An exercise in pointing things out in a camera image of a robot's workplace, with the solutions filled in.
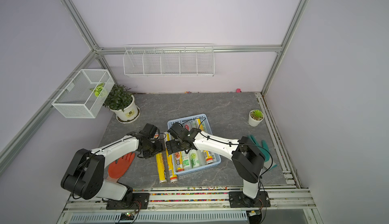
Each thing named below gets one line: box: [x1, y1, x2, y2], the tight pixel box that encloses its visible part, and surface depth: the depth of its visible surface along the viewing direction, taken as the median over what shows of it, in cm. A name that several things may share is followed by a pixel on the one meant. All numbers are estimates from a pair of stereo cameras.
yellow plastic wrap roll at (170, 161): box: [163, 131, 178, 184], surface depth 80 cm
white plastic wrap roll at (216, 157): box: [212, 152, 221, 163], surface depth 84 cm
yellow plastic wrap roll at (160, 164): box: [154, 132, 167, 184], surface depth 82 cm
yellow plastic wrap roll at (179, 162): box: [174, 151, 185, 173], surface depth 84 cm
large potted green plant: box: [102, 84, 141, 124], surface depth 96 cm
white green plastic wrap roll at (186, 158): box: [182, 150, 191, 171], surface depth 84 cm
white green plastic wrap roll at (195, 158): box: [189, 148, 202, 169], surface depth 84 cm
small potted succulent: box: [248, 109, 264, 127], surface depth 98 cm
